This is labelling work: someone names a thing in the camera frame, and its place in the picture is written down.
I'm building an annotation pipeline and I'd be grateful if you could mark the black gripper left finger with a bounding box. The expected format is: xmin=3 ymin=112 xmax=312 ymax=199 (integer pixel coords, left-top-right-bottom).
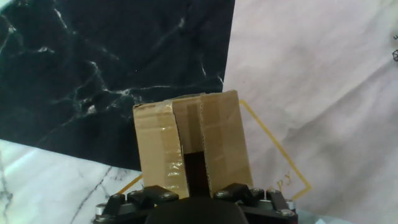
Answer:
xmin=93 ymin=185 xmax=180 ymax=224

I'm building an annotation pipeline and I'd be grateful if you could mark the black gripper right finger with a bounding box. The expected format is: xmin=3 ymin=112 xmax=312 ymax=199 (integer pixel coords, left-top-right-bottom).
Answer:
xmin=213 ymin=182 xmax=299 ymax=224

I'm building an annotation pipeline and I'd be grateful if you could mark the brown cardboard box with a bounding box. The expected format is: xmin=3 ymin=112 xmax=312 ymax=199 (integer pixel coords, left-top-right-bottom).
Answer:
xmin=132 ymin=90 xmax=254 ymax=200

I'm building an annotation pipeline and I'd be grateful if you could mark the marble pink black cloth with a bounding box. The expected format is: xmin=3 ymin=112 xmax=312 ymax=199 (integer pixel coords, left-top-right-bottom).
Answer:
xmin=0 ymin=0 xmax=398 ymax=224

